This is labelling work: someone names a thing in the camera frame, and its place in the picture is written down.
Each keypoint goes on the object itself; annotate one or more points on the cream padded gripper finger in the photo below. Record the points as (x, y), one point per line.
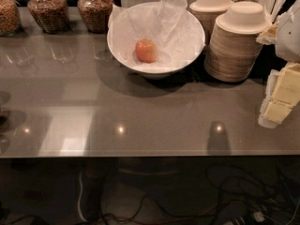
(282, 94)

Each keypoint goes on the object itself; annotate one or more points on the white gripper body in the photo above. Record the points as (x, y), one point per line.
(290, 37)

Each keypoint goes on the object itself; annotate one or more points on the red orange apple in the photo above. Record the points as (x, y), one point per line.
(146, 50)

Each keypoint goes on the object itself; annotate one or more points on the white bowl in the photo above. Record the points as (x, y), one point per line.
(125, 58)

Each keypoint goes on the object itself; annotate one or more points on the front stack of paper bowls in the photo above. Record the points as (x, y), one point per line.
(233, 48)

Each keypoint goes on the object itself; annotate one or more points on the stack of paper bowls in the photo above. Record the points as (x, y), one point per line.
(233, 48)
(206, 11)

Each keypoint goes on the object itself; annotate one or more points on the rear stack of paper bowls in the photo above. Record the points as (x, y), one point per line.
(206, 11)

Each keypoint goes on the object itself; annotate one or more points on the white tissue paper liner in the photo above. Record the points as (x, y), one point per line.
(162, 25)

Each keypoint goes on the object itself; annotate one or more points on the right glass snack jar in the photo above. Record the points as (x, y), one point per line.
(95, 14)

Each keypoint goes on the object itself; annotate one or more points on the glass snack jar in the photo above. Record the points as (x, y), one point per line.
(50, 15)
(10, 20)
(95, 14)

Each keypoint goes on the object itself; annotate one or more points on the middle glass snack jar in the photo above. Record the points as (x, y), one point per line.
(50, 15)

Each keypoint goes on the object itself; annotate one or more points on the left glass snack jar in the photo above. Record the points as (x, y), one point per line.
(10, 20)

